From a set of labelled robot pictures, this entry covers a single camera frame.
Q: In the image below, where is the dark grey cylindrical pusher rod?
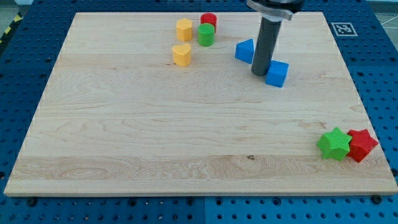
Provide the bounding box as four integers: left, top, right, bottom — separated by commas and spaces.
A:
251, 17, 282, 76

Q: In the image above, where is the silver robot tool flange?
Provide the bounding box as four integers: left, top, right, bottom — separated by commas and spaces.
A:
246, 0, 304, 21

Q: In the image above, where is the blue cube block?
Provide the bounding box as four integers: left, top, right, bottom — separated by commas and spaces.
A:
265, 60, 289, 88

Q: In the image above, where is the green star block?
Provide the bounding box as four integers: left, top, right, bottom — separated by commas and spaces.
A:
317, 127, 353, 161

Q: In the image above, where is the red star block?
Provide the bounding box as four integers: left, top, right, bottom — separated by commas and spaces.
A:
347, 129, 379, 162

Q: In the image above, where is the blue triangular prism block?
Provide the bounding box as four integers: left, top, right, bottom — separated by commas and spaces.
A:
235, 39, 254, 64

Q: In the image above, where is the green cylinder block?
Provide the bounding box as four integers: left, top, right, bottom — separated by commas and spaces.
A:
198, 23, 215, 47

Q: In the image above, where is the red cylinder block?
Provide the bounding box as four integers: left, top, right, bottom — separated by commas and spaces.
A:
200, 12, 218, 31

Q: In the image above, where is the white fiducial marker tag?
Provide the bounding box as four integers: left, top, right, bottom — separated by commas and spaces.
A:
331, 22, 358, 37

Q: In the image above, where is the yellow pentagon block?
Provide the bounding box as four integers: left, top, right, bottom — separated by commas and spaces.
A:
175, 18, 193, 41

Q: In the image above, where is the yellow heart block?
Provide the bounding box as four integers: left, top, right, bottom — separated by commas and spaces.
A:
172, 44, 192, 67

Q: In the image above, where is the light wooden board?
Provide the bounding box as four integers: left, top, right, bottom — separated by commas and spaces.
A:
4, 12, 397, 197

